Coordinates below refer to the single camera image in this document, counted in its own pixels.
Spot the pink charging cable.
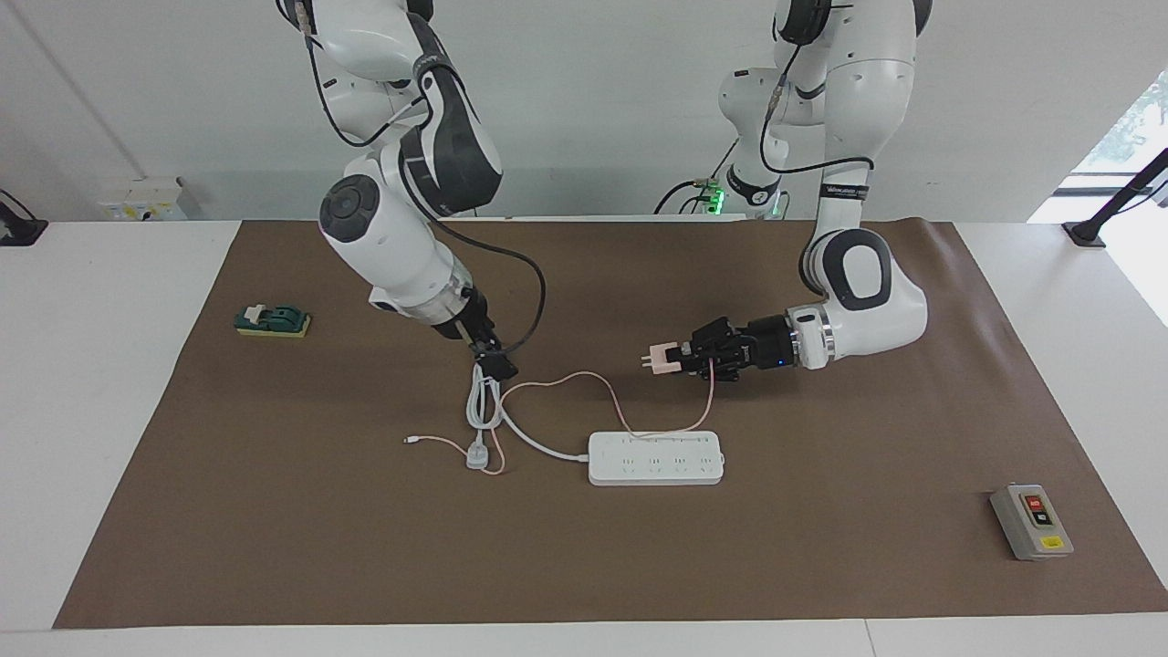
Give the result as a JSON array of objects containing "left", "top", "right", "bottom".
[{"left": 404, "top": 354, "right": 719, "bottom": 476}]

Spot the white power strip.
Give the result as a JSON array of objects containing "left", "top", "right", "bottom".
[{"left": 587, "top": 431, "right": 726, "bottom": 487}]

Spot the brown table mat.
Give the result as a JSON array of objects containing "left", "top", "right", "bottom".
[{"left": 53, "top": 217, "right": 1168, "bottom": 631}]

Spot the white power cord with plug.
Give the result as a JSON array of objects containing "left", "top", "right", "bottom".
[{"left": 465, "top": 360, "right": 592, "bottom": 471}]

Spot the black left arm base cable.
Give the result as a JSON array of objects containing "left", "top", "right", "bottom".
[{"left": 654, "top": 178, "right": 722, "bottom": 216}]

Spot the green knife switch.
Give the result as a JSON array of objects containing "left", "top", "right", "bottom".
[{"left": 234, "top": 304, "right": 313, "bottom": 340}]

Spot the grey on-off switch box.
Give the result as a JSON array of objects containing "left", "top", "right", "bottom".
[{"left": 989, "top": 484, "right": 1075, "bottom": 561}]

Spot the white wall outlet box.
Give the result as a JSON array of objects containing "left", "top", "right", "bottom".
[{"left": 99, "top": 178, "right": 188, "bottom": 222}]

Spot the black clamp mount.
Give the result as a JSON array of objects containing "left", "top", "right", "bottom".
[{"left": 0, "top": 189, "right": 48, "bottom": 247}]

